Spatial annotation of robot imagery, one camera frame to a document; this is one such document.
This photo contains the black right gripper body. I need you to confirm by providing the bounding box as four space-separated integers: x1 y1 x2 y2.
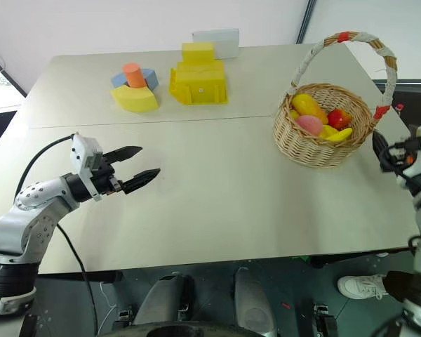
385 137 417 172

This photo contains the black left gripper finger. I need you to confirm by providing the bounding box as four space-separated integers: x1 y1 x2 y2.
103 145 143 164
122 168 161 195

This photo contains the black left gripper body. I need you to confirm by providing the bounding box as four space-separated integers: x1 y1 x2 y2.
90 155 126 198

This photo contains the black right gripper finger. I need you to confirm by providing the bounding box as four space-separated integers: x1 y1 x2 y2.
372 130 391 173

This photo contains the yellow toy banana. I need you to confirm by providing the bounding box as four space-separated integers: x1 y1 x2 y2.
318 124 354 143

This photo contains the yellow foam arc block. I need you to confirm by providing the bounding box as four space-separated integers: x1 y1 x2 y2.
109 85 160 114

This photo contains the black side table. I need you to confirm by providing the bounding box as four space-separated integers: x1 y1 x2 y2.
371 79 421 128

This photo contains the blue foam arc block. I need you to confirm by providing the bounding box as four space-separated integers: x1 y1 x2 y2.
110 73 129 89
140 68 160 91

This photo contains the pink toy peach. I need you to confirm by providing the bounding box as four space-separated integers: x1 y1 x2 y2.
295 114 325 138

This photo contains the orange foam cylinder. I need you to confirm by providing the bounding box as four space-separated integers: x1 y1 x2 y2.
122 62 147 89

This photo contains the yellow toy mango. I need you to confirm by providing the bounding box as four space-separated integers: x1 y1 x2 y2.
291 93 329 126

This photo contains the yellow plastic printed holder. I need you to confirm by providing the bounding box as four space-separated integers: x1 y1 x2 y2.
168 60 230 106

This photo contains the yellow foam rectangular block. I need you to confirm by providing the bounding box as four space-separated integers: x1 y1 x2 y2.
180 41 216 65

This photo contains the white sneaker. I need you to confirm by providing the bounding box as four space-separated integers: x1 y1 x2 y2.
337 274 391 300

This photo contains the white foam rectangular block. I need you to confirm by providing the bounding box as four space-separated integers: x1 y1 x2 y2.
192 28 241 60

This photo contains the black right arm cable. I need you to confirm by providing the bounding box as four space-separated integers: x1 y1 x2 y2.
380 142 421 199

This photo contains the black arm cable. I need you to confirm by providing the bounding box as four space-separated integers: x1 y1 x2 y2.
13 134 100 336
380 142 421 199

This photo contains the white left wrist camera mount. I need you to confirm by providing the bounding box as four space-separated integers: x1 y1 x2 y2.
71 133 105 202

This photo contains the wicker basket with handle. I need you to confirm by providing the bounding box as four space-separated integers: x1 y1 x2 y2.
272 31 398 169

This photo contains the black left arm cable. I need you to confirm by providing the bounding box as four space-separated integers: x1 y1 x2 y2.
13 134 100 336

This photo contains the thin white cable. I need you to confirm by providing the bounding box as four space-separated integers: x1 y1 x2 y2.
97 279 117 336

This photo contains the dark window frame post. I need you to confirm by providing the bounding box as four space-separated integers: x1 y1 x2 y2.
295 0 319 45

